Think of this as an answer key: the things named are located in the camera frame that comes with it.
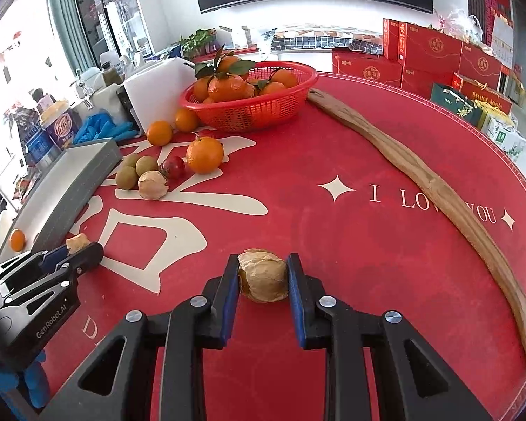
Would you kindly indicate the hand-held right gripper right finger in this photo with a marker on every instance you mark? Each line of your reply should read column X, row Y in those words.
column 296, row 302

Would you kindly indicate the green potted plant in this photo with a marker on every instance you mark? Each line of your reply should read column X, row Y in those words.
column 199, row 41

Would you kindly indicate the green and white boxes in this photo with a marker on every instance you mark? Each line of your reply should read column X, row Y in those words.
column 456, row 105

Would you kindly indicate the wooden back scratcher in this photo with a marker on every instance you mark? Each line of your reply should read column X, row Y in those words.
column 421, row 175

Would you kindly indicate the person's left hand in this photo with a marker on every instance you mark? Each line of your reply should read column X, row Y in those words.
column 30, row 381

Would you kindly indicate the red gift box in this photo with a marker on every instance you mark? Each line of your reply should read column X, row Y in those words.
column 480, row 63
column 425, row 82
column 429, row 46
column 390, row 39
column 366, row 70

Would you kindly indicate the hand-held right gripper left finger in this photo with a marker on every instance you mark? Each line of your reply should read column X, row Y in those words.
column 230, row 298

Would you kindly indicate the small green-brown kiwi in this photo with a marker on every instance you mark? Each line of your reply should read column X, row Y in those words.
column 130, row 160
column 147, row 165
column 126, row 177

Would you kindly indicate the white cutting board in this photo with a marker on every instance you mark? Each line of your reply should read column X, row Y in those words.
column 158, row 83

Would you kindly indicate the pile of leafy tangerines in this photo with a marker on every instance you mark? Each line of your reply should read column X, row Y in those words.
column 225, row 87

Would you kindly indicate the small kumquat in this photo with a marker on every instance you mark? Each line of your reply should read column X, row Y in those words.
column 17, row 241

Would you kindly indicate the checked cloth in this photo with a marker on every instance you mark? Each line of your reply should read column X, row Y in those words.
column 320, row 43

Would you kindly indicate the blue rubber gloves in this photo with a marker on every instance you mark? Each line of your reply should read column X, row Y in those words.
column 96, row 127

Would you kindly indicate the round orange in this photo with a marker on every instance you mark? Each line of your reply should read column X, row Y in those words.
column 186, row 119
column 160, row 133

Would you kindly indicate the wall calendar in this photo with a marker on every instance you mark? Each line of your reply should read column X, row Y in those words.
column 502, row 41

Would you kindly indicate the grey curtain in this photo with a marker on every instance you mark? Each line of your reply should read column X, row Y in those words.
column 65, row 22

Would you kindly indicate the grey rectangular tray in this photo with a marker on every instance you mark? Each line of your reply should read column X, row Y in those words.
column 70, row 197

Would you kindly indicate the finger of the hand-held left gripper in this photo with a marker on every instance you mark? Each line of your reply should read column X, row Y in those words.
column 52, row 256
column 81, row 261

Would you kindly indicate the red plastic basket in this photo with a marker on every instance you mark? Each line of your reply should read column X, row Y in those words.
column 245, row 114

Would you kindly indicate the papery husk ground cherry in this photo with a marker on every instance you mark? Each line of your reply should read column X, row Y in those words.
column 263, row 278
column 152, row 185
column 76, row 243

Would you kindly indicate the cellophane wrapped gift basket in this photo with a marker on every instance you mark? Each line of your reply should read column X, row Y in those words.
column 462, row 26

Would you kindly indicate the blue snack packet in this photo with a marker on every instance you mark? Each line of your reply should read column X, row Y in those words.
column 35, row 144

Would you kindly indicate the white and green carton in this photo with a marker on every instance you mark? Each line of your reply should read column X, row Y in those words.
column 506, row 136

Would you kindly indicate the large orange with stem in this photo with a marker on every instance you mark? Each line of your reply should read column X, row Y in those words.
column 205, row 155

